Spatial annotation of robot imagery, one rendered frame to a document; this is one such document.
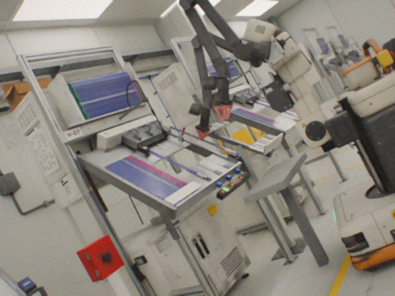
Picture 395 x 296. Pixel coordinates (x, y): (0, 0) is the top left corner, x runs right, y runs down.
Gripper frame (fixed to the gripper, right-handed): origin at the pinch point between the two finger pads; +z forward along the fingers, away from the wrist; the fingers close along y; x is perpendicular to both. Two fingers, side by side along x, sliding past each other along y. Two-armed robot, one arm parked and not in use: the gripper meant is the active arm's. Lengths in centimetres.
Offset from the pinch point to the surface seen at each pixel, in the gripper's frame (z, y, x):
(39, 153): 21, 61, -81
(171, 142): 10.1, 0.9, -21.4
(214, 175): 10.8, 15.3, 21.1
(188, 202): 11, 48, 26
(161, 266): 51, 59, 21
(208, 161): 10.6, 4.0, 9.9
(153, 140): 7.0, 12.6, -27.7
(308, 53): 1, -448, -73
